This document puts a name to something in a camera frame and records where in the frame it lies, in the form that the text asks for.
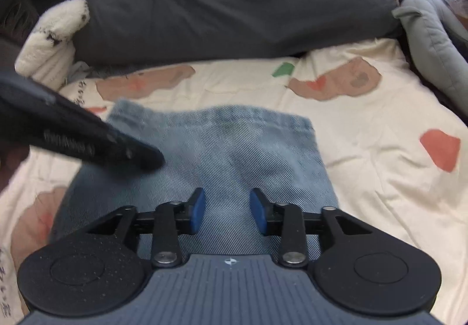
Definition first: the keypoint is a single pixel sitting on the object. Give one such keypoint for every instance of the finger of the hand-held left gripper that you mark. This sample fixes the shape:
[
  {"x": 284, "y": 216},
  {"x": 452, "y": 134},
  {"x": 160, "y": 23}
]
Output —
[{"x": 139, "y": 156}]

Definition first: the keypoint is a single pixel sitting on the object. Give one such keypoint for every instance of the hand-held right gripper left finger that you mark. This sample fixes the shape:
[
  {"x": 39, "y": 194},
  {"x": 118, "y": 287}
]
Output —
[{"x": 197, "y": 211}]

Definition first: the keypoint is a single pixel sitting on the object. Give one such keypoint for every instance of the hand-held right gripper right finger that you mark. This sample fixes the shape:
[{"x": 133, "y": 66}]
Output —
[{"x": 259, "y": 214}]

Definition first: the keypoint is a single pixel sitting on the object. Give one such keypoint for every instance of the light blue jeans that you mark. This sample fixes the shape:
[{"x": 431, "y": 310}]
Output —
[{"x": 237, "y": 149}]

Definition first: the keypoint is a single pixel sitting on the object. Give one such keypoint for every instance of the white plush toy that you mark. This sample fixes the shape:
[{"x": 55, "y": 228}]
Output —
[{"x": 47, "y": 43}]

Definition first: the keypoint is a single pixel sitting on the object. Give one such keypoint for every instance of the cream bear printed blanket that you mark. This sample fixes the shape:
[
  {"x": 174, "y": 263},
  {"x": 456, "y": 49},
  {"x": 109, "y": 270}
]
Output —
[{"x": 384, "y": 182}]

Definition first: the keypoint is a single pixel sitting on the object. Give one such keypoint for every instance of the grey neck pillow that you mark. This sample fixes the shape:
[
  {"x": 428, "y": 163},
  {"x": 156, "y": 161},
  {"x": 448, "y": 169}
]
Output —
[{"x": 435, "y": 43}]

